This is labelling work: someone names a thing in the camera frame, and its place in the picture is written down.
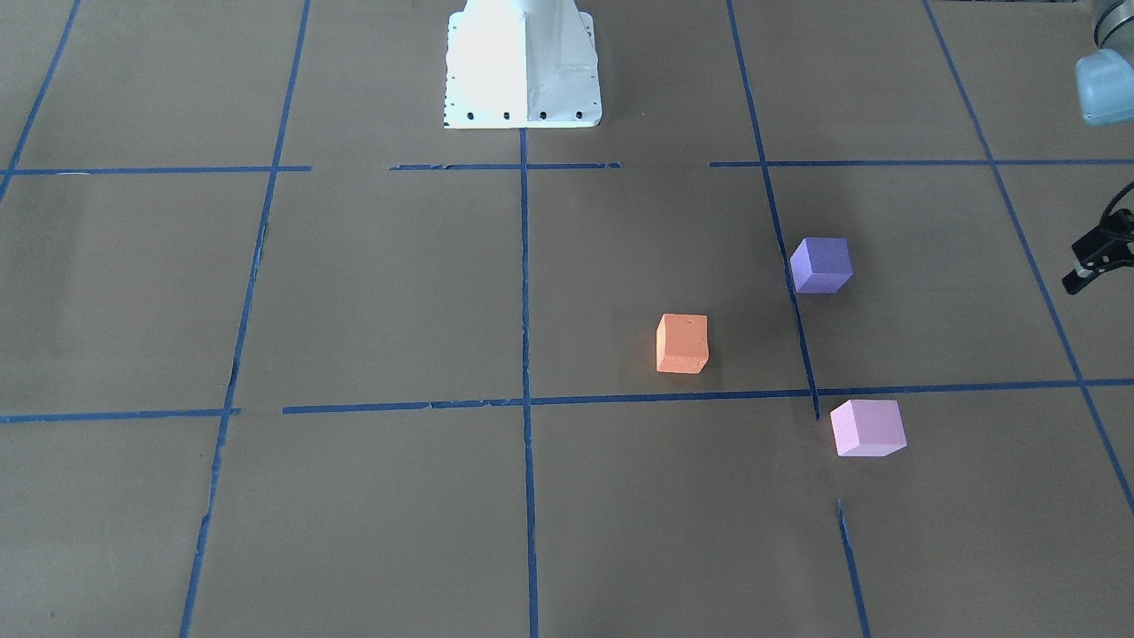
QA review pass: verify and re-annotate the white camera pedestal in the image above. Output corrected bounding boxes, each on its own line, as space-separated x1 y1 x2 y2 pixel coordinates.
443 1 603 130

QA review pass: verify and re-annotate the pink foam cube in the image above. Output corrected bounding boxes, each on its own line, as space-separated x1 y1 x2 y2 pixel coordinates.
830 400 908 457

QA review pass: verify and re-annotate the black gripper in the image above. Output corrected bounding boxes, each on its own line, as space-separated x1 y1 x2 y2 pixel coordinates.
1061 207 1133 295

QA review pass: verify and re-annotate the orange foam cube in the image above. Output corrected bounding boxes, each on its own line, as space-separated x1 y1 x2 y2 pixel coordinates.
655 314 710 375

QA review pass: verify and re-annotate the brown paper table cover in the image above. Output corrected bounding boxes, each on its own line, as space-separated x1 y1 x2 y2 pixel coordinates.
3 1 1131 637

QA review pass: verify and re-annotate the purple foam cube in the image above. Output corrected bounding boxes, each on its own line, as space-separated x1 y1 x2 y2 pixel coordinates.
788 237 854 294

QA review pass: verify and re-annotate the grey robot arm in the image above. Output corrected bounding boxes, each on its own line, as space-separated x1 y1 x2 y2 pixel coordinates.
1061 1 1133 295

